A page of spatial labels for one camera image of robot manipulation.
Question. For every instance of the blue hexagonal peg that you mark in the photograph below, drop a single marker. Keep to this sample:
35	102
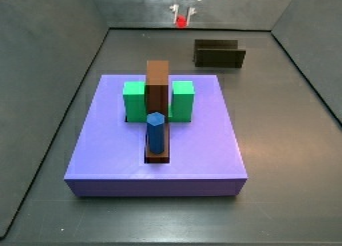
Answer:
155	132

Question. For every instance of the black angled holder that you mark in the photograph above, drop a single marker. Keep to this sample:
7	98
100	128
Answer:
218	53

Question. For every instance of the red peg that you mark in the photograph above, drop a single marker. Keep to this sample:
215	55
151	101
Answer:
180	21

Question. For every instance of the brown L-shaped block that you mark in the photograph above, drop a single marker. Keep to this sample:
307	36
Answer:
156	82

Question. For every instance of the green U-shaped block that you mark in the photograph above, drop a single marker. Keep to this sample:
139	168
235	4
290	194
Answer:
179	109

